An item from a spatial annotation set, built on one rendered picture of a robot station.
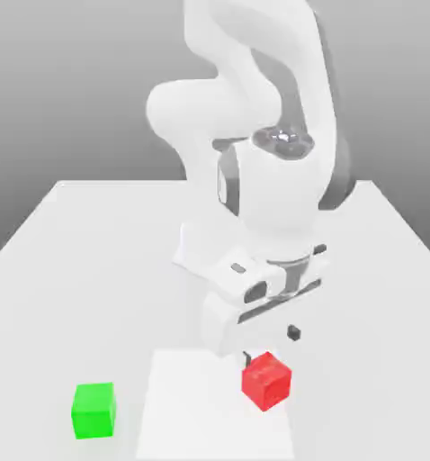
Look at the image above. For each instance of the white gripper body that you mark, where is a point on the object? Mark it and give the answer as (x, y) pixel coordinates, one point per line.
(222, 324)

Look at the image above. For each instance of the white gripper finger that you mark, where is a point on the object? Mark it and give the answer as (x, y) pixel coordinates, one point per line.
(246, 357)
(294, 332)

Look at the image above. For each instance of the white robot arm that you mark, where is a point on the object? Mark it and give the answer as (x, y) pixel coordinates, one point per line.
(236, 108)

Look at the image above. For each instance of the small red cube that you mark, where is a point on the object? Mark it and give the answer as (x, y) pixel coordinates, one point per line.
(266, 382)

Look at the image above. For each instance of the small green cube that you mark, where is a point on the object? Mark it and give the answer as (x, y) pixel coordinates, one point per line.
(93, 410)

